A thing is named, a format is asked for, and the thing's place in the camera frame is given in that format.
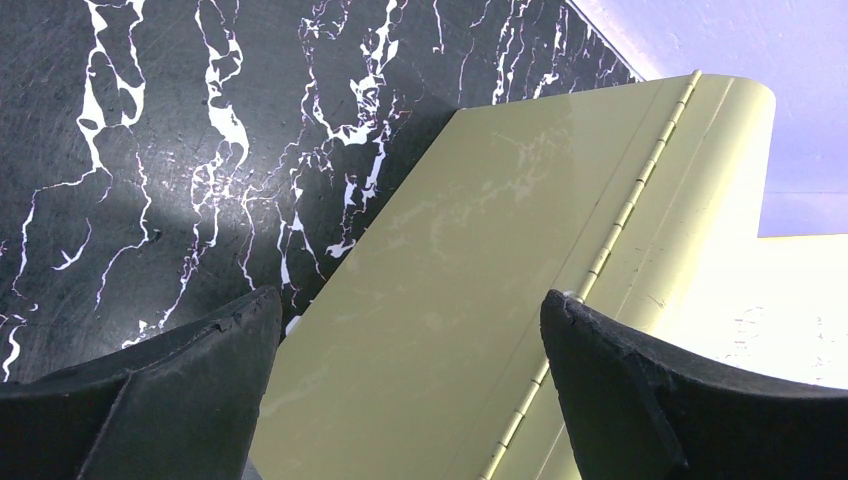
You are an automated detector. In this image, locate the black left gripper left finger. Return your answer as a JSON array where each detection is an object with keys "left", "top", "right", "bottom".
[{"left": 1, "top": 287, "right": 282, "bottom": 479}]

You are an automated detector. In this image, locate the olive green drawer box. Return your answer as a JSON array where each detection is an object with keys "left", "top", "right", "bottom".
[{"left": 248, "top": 69, "right": 848, "bottom": 480}]

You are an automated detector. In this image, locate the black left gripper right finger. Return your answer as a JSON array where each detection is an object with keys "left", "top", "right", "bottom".
[{"left": 540, "top": 290, "right": 847, "bottom": 479}]

